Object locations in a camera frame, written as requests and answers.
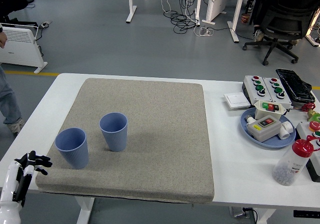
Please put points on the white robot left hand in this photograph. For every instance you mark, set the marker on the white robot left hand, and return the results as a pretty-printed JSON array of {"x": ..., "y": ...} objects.
[{"x": 8, "y": 184}]

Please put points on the person's hand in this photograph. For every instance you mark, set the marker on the person's hand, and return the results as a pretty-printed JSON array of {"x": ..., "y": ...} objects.
[{"x": 2, "y": 39}]

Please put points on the blue ribbed cup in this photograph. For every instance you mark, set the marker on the blue ribbed cup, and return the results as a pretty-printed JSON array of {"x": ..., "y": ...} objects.
[
  {"x": 115, "y": 139},
  {"x": 75, "y": 154}
]

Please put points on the red noodle cup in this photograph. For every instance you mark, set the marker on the red noodle cup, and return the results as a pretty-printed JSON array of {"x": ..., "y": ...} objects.
[{"x": 245, "y": 19}]

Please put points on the white panel heater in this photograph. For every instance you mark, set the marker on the white panel heater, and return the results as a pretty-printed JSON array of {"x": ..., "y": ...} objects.
[
  {"x": 17, "y": 49},
  {"x": 217, "y": 2}
]

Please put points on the grey power strip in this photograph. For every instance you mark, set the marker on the grey power strip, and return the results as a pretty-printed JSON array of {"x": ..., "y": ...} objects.
[
  {"x": 45, "y": 24},
  {"x": 238, "y": 212}
]

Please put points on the person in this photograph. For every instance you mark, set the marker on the person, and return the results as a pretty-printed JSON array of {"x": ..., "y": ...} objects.
[
  {"x": 7, "y": 104},
  {"x": 257, "y": 34}
]

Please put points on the white table leg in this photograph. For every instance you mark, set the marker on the white table leg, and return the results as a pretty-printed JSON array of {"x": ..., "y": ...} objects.
[
  {"x": 267, "y": 216},
  {"x": 85, "y": 211}
]

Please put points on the grey-brown mat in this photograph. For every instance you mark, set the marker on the grey-brown mat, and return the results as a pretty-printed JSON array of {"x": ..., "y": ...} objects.
[{"x": 150, "y": 134}]

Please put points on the white plug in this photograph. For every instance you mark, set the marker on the white plug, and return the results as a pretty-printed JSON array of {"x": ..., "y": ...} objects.
[{"x": 250, "y": 120}]

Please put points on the white four-button control box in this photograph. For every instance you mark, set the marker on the white four-button control box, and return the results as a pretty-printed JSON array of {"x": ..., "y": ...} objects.
[
  {"x": 285, "y": 101},
  {"x": 250, "y": 84}
]

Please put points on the blue plate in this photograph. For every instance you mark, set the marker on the blue plate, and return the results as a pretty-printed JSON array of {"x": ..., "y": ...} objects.
[{"x": 272, "y": 142}]

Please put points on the clear bottle red cap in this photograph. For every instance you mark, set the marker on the clear bottle red cap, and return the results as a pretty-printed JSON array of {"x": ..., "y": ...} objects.
[{"x": 287, "y": 169}]

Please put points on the white pipe fitting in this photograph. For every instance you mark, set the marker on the white pipe fitting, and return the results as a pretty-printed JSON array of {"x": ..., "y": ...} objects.
[{"x": 286, "y": 131}]

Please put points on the black plastic tray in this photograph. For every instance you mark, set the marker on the black plastic tray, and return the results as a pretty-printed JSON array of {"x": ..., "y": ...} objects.
[{"x": 295, "y": 84}]

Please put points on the white box red mushroom button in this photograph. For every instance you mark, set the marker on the white box red mushroom button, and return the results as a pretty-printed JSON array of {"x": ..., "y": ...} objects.
[{"x": 302, "y": 130}]

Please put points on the black table control panel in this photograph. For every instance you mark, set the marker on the black table control panel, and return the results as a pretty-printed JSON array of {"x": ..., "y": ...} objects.
[{"x": 306, "y": 213}]

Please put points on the red brass valve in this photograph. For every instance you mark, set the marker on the red brass valve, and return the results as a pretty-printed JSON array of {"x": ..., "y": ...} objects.
[{"x": 308, "y": 106}]

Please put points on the white wall switch panel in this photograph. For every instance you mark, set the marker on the white wall switch panel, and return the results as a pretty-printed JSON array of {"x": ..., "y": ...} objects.
[{"x": 236, "y": 99}]

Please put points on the grey switch box red button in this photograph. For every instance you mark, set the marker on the grey switch box red button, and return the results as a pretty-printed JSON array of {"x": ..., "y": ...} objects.
[{"x": 265, "y": 132}]

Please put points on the white switch box green red buttons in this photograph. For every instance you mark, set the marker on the white switch box green red buttons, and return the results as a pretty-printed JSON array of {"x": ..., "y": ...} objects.
[{"x": 261, "y": 113}]

